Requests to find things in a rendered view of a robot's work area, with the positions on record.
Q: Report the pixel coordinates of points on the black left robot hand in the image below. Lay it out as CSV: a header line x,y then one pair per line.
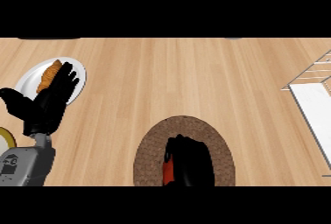
x,y
47,99

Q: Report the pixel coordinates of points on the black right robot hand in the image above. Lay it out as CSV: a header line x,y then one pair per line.
x,y
193,160

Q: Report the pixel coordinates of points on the red bell pepper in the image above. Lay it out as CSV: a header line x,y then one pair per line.
x,y
167,171

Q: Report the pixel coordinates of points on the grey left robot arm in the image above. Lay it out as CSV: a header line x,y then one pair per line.
x,y
25,163

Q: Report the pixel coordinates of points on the brown woven oval placemat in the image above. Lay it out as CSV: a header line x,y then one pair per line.
x,y
151,151

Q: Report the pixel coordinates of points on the orange croissant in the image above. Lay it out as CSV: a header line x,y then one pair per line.
x,y
47,76

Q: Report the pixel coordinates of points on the white round plate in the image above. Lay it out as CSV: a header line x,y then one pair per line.
x,y
29,76

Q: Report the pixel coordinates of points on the dark appliance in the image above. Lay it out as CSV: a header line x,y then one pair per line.
x,y
47,38

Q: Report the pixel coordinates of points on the grey object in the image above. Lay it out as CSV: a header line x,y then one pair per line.
x,y
232,38

